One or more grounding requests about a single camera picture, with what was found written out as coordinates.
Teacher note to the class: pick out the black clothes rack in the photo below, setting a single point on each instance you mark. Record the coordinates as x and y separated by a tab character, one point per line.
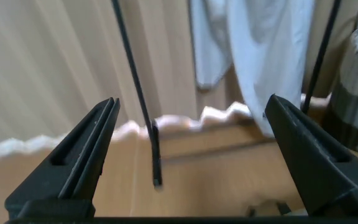
155	155

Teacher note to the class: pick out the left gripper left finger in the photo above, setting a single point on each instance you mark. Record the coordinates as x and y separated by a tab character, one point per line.
42	199

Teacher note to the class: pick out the pale grey shorts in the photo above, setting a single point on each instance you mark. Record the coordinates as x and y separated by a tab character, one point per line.
266	56

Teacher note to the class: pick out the white laundry basket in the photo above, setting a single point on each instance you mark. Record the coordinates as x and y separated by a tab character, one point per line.
353	109

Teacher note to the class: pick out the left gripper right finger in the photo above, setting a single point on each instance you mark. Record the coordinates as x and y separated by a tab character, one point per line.
328	186

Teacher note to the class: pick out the beige curtain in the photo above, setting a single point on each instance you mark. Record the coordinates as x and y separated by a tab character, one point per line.
57	62

